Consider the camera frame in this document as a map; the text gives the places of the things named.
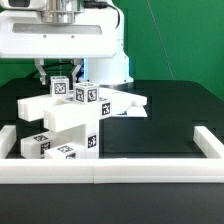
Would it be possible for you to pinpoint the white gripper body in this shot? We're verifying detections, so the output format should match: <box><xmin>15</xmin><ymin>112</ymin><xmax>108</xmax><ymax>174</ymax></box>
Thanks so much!
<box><xmin>0</xmin><ymin>9</ymin><xmax>118</xmax><ymax>59</ymax></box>

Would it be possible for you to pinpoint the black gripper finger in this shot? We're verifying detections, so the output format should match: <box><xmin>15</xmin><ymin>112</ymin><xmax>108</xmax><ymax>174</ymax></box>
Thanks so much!
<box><xmin>71</xmin><ymin>59</ymin><xmax>82</xmax><ymax>83</ymax></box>
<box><xmin>34</xmin><ymin>59</ymin><xmax>47</xmax><ymax>85</ymax></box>

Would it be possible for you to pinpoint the white tagged cube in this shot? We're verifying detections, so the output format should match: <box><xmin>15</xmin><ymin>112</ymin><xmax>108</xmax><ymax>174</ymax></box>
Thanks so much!
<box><xmin>73</xmin><ymin>82</ymin><xmax>99</xmax><ymax>104</ymax></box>

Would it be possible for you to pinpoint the white chair backrest part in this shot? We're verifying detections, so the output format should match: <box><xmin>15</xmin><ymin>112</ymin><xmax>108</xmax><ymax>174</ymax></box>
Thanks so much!
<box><xmin>17</xmin><ymin>88</ymin><xmax>147</xmax><ymax>132</ymax></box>

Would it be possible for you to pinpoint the white chair seat part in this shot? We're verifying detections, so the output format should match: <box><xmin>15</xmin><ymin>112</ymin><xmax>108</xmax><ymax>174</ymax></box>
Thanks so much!
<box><xmin>43</xmin><ymin>116</ymin><xmax>100</xmax><ymax>160</ymax></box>

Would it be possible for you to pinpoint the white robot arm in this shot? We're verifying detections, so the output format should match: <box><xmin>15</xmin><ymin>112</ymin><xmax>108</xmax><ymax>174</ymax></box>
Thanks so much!
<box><xmin>0</xmin><ymin>0</ymin><xmax>133</xmax><ymax>86</ymax></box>

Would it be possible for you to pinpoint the white sheet with tags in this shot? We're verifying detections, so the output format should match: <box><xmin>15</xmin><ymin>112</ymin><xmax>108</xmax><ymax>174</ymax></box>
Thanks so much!
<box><xmin>117</xmin><ymin>106</ymin><xmax>147</xmax><ymax>117</ymax></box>

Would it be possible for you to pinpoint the white U-shaped border fence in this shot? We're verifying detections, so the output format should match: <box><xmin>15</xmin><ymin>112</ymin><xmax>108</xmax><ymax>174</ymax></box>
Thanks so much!
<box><xmin>0</xmin><ymin>126</ymin><xmax>224</xmax><ymax>184</ymax></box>

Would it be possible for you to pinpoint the black cable on stand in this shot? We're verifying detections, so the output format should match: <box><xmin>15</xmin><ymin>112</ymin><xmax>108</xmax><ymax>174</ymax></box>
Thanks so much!
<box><xmin>25</xmin><ymin>61</ymin><xmax>76</xmax><ymax>80</ymax></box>

